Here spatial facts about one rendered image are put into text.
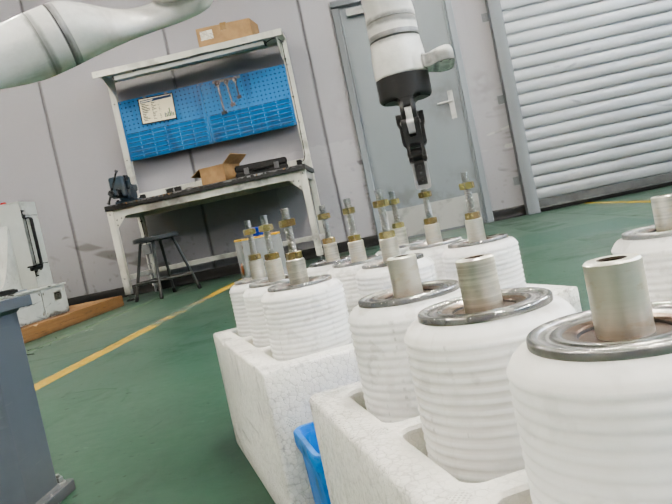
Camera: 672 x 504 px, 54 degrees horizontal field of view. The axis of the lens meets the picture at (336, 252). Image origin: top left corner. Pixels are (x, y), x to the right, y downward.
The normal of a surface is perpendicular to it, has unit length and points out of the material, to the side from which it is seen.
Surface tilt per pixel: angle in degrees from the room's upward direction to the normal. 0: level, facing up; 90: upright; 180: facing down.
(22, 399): 90
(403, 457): 0
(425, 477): 0
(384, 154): 90
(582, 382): 57
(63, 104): 90
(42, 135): 90
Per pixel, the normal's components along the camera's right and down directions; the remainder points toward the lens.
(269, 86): -0.07, 0.07
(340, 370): 0.31, -0.01
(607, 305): -0.73, 0.19
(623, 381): -0.48, -0.41
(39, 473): 0.98, -0.20
